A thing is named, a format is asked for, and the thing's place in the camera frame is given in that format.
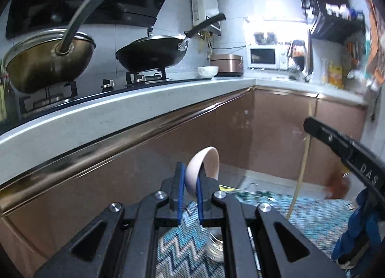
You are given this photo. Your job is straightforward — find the wooden chopstick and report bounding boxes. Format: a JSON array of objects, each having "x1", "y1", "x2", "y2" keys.
[{"x1": 285, "y1": 101, "x2": 316, "y2": 219}]

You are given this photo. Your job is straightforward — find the orange-brown object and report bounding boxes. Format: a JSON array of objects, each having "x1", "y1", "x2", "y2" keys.
[{"x1": 326, "y1": 173, "x2": 352, "y2": 200}]

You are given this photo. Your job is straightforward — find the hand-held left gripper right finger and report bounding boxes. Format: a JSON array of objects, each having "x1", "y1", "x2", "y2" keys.
[{"x1": 196, "y1": 169, "x2": 346, "y2": 278}]

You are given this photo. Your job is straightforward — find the clear glass jar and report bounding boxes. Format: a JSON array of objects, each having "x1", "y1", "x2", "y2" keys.
[{"x1": 207, "y1": 228, "x2": 225, "y2": 263}]

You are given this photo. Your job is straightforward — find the jars on microwave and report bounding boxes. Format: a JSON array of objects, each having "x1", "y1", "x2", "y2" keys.
[{"x1": 254, "y1": 32, "x2": 277, "y2": 44}]

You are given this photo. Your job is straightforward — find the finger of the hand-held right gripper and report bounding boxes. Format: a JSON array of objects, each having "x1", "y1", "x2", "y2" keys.
[{"x1": 303, "y1": 117, "x2": 385, "y2": 199}]

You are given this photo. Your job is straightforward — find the black electric kettle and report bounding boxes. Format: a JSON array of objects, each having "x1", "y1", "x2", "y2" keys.
[{"x1": 289, "y1": 40, "x2": 307, "y2": 72}]

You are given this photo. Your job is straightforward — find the white bowl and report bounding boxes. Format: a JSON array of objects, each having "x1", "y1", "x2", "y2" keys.
[{"x1": 198, "y1": 66, "x2": 219, "y2": 78}]

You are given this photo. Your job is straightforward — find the yellow plastic bottle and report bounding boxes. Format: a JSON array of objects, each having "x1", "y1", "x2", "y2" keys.
[{"x1": 326, "y1": 62, "x2": 344, "y2": 89}]

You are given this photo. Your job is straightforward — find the pink ceramic bowl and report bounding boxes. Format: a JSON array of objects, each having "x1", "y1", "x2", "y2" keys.
[{"x1": 186, "y1": 146, "x2": 220, "y2": 200}]

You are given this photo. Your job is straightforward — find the steel wok with handle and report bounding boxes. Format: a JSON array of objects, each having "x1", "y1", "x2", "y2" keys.
[{"x1": 4, "y1": 0, "x2": 130, "y2": 94}]

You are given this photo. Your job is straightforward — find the white microwave oven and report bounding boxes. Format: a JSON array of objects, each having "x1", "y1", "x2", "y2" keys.
[{"x1": 247, "y1": 44, "x2": 289, "y2": 70}]

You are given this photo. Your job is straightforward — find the black wok with lid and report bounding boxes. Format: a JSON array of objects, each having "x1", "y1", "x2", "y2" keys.
[{"x1": 115, "y1": 13, "x2": 226, "y2": 72}]

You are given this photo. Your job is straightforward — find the brown kitchen base cabinets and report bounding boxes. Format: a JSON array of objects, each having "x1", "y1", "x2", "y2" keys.
[{"x1": 0, "y1": 86, "x2": 369, "y2": 278}]

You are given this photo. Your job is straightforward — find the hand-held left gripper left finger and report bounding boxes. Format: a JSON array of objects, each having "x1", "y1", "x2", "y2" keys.
[{"x1": 33, "y1": 162, "x2": 186, "y2": 278}]

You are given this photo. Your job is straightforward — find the brown rice cooker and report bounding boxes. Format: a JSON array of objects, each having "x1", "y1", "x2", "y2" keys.
[{"x1": 210, "y1": 54, "x2": 244, "y2": 77}]

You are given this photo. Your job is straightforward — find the zigzag patterned rug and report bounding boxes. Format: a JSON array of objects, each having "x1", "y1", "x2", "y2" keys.
[{"x1": 158, "y1": 189, "x2": 358, "y2": 278}]

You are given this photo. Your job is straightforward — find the blue cloth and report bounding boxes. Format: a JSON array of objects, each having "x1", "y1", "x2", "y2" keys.
[{"x1": 331, "y1": 187, "x2": 385, "y2": 269}]

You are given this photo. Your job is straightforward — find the black wall rack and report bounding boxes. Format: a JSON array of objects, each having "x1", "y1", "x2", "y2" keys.
[{"x1": 302, "y1": 0, "x2": 366, "y2": 44}]

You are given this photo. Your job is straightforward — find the orange patterned hanging cloth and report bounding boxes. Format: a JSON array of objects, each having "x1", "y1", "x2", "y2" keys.
[{"x1": 365, "y1": 0, "x2": 385, "y2": 86}]

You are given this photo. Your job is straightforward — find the black gas stove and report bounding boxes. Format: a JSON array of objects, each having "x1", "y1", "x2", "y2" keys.
[{"x1": 0, "y1": 68, "x2": 173, "y2": 134}]

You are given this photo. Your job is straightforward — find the white water heater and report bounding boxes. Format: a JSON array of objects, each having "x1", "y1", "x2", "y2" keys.
[{"x1": 191, "y1": 0, "x2": 221, "y2": 36}]

